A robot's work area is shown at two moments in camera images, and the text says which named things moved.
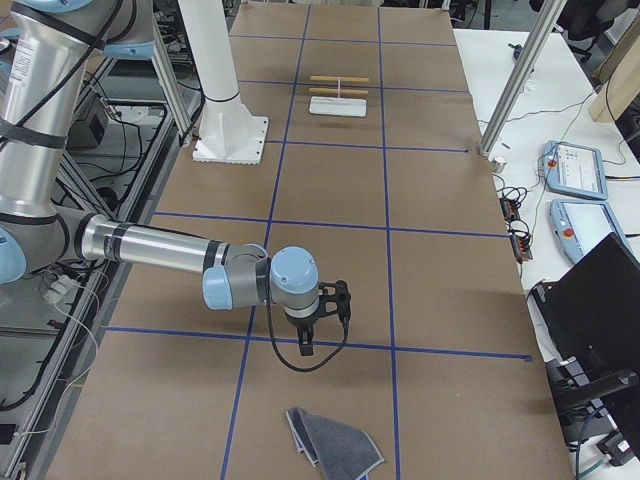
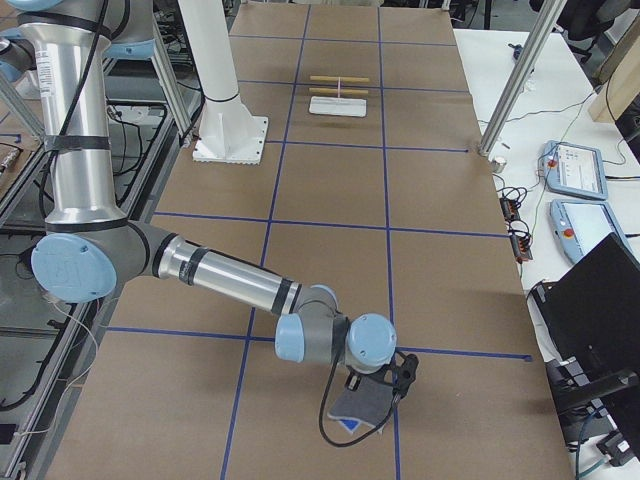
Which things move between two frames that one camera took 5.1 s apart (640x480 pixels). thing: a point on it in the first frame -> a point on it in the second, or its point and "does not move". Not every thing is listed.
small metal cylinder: [498, 165] does not move
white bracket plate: [228, 133] does not move
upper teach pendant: [575, 169] does not move
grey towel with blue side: [342, 451] -> [369, 404]
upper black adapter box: [510, 209] does not move
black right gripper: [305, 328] -> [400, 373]
